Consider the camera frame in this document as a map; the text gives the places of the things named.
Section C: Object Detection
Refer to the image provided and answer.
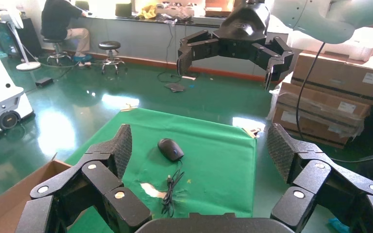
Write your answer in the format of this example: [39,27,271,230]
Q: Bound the yellow cloth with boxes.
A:
[137,4,158,19]

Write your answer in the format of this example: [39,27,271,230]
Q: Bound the plastic wrapped cardboard carton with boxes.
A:
[276,81,373,129]
[271,103,365,150]

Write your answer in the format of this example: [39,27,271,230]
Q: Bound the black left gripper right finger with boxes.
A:
[266,123,373,233]

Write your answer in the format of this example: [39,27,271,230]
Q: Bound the black round stool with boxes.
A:
[98,41,128,76]
[42,37,73,66]

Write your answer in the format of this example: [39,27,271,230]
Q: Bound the large brown cardboard carton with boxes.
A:
[290,45,373,107]

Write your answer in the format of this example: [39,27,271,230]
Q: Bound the open brown cardboard box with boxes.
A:
[0,152,74,233]

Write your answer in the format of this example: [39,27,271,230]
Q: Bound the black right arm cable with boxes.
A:
[295,42,373,164]

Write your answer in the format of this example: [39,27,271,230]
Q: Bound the black hanging bench cable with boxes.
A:
[156,23,183,84]

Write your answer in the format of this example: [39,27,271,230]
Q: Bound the white stand base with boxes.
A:
[0,8,42,72]

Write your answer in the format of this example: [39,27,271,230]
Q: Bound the blue floor scrap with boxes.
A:
[327,217,350,233]

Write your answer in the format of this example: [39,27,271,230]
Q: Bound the black cabinet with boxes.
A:
[0,17,43,59]

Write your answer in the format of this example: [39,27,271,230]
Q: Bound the green table cloth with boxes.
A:
[65,107,258,233]

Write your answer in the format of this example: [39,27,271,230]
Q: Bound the white fan floor cable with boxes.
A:
[21,45,82,70]

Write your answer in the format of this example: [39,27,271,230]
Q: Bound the black computer mouse with cable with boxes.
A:
[157,138,186,218]

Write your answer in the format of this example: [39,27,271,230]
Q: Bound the silver table clamp clip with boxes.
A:
[120,103,140,113]
[241,126,262,139]

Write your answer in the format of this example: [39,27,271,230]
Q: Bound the black power adapter brick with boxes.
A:
[34,77,54,88]

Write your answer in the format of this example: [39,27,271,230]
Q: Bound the seated person in black shirt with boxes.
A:
[40,0,93,63]

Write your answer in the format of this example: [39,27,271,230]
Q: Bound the small black box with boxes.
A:
[115,2,133,18]

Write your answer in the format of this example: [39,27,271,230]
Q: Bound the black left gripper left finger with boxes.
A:
[30,123,152,233]

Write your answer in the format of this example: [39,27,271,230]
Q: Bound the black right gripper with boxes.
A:
[176,3,295,91]

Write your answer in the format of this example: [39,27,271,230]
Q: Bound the flat black floor item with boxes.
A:
[164,83,187,93]

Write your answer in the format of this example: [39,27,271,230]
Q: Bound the brown box on bench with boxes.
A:
[204,0,236,17]

